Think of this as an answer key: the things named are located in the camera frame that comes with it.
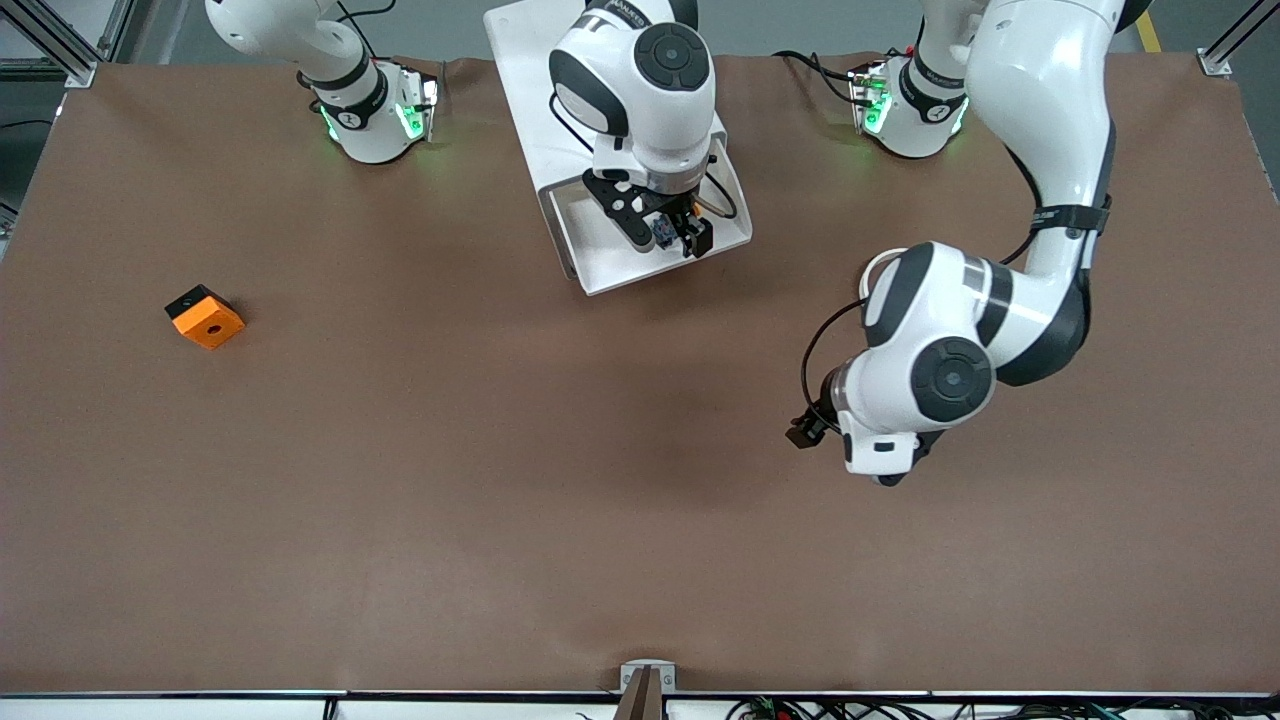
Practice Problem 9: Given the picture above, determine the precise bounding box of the white drawer with black handle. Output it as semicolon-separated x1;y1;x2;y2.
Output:
540;140;754;298

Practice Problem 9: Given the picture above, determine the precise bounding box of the white drawer cabinet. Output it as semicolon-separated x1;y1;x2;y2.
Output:
484;0;729;196

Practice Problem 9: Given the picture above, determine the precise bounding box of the brown table mat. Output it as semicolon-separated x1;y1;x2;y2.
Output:
0;52;1280;696

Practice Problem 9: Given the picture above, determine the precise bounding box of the orange and black box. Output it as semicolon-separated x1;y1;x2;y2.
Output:
165;285;246;351

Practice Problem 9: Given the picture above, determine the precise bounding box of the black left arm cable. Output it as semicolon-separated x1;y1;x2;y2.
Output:
798;296;871;426

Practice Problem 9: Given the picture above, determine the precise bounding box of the white curved ring piece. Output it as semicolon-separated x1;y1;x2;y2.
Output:
860;248;903;293

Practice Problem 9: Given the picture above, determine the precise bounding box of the black base cable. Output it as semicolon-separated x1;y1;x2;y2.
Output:
772;48;866;109

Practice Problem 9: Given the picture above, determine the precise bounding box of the tangled black cable bundle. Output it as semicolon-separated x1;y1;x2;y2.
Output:
730;696;1280;720

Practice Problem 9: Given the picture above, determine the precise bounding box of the grey metal bracket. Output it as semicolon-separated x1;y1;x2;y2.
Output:
620;660;677;693

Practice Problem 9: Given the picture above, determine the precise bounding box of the thin aluminium frame profile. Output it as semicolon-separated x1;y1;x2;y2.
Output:
1200;0;1280;79

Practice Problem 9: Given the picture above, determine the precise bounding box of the aluminium frame profile with foot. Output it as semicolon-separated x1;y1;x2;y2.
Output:
0;0;136;89

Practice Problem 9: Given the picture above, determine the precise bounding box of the white table edge rail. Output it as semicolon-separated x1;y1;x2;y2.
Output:
0;690;1280;720

